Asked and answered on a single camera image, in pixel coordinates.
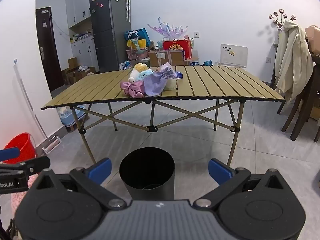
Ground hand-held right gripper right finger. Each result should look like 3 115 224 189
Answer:
194 158 285 210

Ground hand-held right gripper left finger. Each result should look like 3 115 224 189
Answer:
37 158 127 210

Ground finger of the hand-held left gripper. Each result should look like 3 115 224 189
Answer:
0 147 20 161
0 156 50 176

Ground black trash bin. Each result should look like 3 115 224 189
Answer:
119 148 175 201

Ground purple cloth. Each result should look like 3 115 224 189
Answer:
142 67 177 97

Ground white and yellow plush toy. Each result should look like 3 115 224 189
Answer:
128 63 150 82

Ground red plastic bucket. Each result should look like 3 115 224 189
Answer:
3 132 37 164

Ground blue plastic tray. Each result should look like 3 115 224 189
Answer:
57 106 87 127

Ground white floor mop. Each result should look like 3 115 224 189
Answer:
14 59 62 157

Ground tan folding table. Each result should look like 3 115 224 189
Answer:
41 65 286 167

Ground dark wooden chair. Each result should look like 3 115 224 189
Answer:
276 52 320 143

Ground open cardboard box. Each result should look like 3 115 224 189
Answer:
64 57 97 85

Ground dark brown door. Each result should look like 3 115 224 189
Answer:
35 6 63 92

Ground white base cabinet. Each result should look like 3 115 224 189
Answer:
71 35 100 73

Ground taped cardboard box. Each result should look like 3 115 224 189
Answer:
148 49 187 67

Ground cream hooded coat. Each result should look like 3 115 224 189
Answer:
274 20 314 105

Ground red gift box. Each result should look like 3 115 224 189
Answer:
163 39 193 61

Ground yellow gift bag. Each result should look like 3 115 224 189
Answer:
127 39 147 49

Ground grey refrigerator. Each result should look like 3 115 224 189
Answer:
89 0 132 73

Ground blue gift bag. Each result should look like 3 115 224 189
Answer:
124 28 151 47

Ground iridescent bouquet wrap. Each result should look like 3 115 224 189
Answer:
147 17 188 40

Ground pink bag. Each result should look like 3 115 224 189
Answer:
305 25 320 53

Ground dried flowers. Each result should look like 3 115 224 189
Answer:
269 9 297 32

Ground white hanging hangers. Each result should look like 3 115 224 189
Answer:
125 0 132 22

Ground white wall panel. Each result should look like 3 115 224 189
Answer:
220 44 248 68

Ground white cable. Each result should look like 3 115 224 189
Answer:
49 11 70 40

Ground white wall cabinet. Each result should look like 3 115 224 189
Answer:
65 0 94 29

